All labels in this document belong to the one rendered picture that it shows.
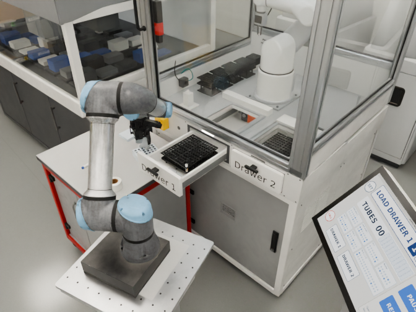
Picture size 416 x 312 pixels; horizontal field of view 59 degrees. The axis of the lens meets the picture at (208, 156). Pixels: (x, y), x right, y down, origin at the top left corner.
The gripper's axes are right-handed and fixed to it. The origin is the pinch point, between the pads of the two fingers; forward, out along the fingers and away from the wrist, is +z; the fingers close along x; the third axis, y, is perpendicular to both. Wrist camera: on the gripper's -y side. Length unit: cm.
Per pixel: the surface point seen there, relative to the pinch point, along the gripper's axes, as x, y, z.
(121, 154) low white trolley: -7.5, 12.5, 5.1
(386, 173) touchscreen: 106, -40, -39
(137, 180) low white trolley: 17.3, 13.7, 5.1
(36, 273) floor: -20, 74, 81
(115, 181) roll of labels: 15.1, 24.1, 2.5
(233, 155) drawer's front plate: 40.6, -27.6, -9.3
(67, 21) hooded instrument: -49, 17, -56
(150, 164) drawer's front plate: 26.1, 9.6, -9.3
